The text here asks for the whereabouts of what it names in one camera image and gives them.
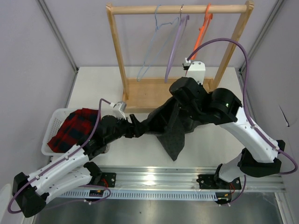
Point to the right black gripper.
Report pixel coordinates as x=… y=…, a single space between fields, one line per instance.
x=201 y=85

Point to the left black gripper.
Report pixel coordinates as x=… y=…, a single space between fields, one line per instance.
x=136 y=129

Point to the dark grey dotted skirt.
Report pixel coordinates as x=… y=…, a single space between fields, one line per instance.
x=169 y=123

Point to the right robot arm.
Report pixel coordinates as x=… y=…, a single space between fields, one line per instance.
x=223 y=108

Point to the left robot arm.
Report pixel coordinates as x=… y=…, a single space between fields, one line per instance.
x=75 y=168

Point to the purple plastic hanger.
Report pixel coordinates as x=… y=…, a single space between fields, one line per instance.
x=179 y=34

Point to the orange plastic hanger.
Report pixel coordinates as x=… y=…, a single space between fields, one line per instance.
x=203 y=29

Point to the wooden clothes rack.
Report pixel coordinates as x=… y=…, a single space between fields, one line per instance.
x=150 y=93

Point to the red plaid garment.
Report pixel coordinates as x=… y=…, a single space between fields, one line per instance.
x=77 y=125

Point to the white plastic basket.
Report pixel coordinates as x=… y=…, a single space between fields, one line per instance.
x=55 y=123

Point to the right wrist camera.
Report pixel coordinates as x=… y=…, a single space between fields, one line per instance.
x=195 y=69

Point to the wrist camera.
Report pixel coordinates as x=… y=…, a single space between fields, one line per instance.
x=119 y=109
x=195 y=69

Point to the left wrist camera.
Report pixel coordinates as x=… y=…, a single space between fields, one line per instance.
x=119 y=109

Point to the aluminium mounting rail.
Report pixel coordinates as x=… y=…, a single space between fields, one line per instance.
x=181 y=179

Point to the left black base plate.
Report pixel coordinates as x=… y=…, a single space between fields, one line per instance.
x=108 y=180

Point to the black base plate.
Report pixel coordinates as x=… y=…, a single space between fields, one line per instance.
x=210 y=181
x=108 y=180

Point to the light blue wire hanger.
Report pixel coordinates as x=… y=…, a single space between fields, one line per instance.
x=145 y=67

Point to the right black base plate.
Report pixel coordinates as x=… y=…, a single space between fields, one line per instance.
x=210 y=181

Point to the white slotted cable duct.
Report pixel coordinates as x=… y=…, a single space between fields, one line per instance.
x=143 y=195

